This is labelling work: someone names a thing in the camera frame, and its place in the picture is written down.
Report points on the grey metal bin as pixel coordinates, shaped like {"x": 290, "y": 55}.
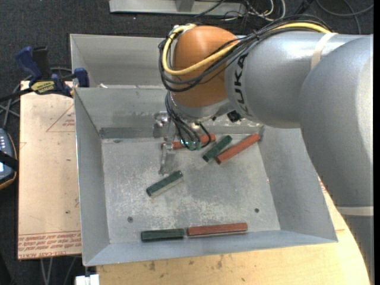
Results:
{"x": 207, "y": 200}

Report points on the dark green flat block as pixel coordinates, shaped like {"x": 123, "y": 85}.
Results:
{"x": 217, "y": 148}
{"x": 164, "y": 183}
{"x": 162, "y": 234}

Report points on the red-brown flat block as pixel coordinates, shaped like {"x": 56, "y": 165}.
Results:
{"x": 207, "y": 139}
{"x": 237, "y": 149}
{"x": 216, "y": 229}

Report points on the brown cardboard board red print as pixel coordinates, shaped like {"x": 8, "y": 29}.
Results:
{"x": 47, "y": 171}

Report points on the black cylinder on white bracket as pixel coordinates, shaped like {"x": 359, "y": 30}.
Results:
{"x": 234, "y": 116}

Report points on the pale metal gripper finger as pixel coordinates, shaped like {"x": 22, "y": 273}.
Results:
{"x": 171, "y": 159}
{"x": 164, "y": 162}

